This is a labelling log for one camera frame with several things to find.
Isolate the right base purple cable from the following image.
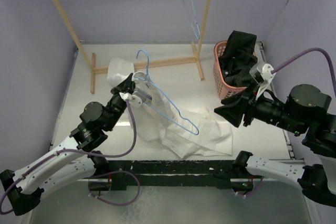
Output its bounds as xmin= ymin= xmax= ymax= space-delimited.
xmin=235 ymin=175 xmax=265 ymax=198

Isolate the black striped shirt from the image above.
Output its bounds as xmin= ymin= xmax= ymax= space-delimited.
xmin=218 ymin=30 xmax=258 ymax=87

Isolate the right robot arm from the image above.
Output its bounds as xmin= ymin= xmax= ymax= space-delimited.
xmin=214 ymin=84 xmax=335 ymax=207

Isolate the pink laundry basket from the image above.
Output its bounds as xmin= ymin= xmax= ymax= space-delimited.
xmin=213 ymin=41 xmax=256 ymax=100

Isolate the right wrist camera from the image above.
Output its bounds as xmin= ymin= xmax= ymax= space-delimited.
xmin=249 ymin=61 xmax=275 ymax=100

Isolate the wooden clothes rack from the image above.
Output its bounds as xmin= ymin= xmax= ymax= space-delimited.
xmin=52 ymin=0 xmax=211 ymax=94

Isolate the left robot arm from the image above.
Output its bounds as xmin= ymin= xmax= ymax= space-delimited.
xmin=1 ymin=73 xmax=135 ymax=216

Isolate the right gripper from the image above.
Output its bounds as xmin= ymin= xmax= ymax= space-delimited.
xmin=212 ymin=76 xmax=301 ymax=132

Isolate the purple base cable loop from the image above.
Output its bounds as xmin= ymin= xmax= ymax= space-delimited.
xmin=88 ymin=170 xmax=141 ymax=206

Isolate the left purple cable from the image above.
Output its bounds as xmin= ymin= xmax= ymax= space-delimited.
xmin=0 ymin=98 xmax=137 ymax=215

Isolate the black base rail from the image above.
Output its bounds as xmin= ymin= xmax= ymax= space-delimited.
xmin=87 ymin=160 xmax=254 ymax=191

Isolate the white shirt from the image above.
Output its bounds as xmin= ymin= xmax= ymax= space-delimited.
xmin=106 ymin=57 xmax=234 ymax=159

